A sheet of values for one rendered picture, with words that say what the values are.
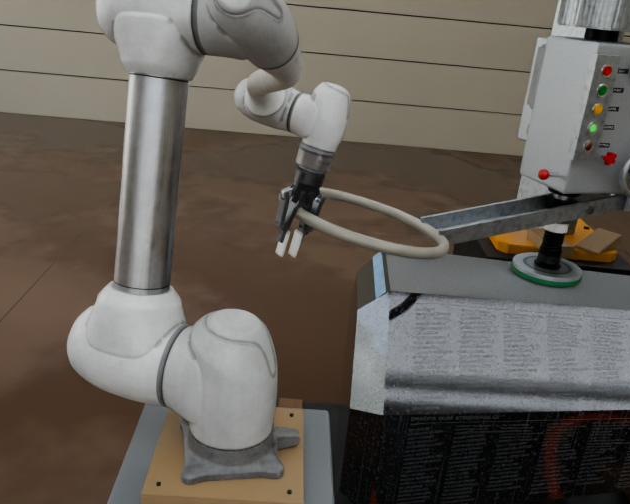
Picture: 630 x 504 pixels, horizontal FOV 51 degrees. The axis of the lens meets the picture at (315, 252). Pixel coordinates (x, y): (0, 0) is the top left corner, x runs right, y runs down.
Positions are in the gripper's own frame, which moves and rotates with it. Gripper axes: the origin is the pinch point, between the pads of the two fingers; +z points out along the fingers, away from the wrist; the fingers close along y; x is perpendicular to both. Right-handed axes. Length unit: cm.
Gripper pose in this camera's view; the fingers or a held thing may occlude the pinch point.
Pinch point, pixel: (289, 243)
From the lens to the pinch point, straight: 169.9
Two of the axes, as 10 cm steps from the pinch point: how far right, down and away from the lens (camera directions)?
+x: -5.5, -4.0, 7.3
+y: 7.8, 0.5, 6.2
